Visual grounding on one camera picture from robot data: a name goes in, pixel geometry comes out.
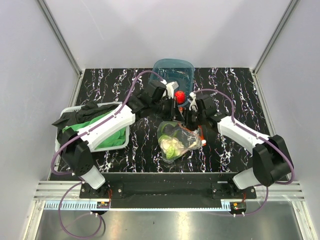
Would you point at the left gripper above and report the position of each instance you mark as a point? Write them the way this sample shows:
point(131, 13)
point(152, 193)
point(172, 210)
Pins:
point(174, 114)

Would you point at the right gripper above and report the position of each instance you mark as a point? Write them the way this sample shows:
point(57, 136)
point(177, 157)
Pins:
point(188, 126)

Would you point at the red fake tomato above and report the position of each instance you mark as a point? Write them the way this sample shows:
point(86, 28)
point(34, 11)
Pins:
point(180, 97)

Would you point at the clear zip top bag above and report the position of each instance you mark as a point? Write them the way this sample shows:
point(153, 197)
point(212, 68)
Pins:
point(179, 134)

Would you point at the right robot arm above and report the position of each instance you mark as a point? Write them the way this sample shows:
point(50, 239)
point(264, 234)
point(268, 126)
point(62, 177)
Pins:
point(271, 160)

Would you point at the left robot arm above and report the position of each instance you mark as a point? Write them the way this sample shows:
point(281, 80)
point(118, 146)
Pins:
point(77, 148)

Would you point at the dark fake eggplant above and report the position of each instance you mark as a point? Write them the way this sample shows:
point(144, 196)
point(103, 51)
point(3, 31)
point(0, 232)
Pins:
point(169, 129)

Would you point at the white fake cauliflower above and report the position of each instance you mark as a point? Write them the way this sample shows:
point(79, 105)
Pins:
point(171, 141)

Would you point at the green fake lettuce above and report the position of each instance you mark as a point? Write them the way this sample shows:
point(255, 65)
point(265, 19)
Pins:
point(172, 152)

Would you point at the teal plastic container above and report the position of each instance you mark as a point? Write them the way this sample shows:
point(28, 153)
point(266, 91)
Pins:
point(171, 70)

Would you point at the white perforated plastic basket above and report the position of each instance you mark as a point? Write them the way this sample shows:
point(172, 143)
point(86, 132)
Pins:
point(105, 127)

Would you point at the green cloth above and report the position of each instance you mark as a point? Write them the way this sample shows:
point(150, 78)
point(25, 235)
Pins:
point(115, 140)

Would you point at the black cloth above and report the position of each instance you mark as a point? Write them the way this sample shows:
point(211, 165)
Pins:
point(87, 112)

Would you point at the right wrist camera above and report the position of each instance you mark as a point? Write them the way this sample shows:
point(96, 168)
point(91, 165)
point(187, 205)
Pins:
point(193, 105)

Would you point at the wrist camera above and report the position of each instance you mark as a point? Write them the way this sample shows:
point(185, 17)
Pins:
point(193, 105)
point(170, 89)

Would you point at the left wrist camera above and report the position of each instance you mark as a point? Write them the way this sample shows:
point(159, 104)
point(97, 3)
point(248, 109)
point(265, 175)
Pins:
point(170, 89)

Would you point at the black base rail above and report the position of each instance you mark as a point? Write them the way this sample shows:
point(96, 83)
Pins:
point(168, 191)

